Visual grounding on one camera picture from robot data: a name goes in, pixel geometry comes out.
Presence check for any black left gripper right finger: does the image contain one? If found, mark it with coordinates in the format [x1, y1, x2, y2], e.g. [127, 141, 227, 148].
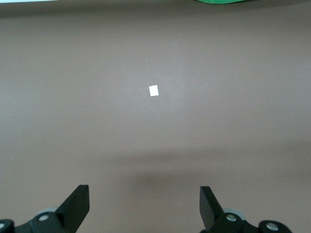
[199, 185, 292, 233]

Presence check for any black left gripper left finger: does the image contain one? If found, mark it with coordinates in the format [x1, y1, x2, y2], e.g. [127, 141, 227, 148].
[0, 184, 90, 233]

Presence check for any green cloth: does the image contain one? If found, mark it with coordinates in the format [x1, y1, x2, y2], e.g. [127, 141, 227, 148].
[193, 0, 246, 5]

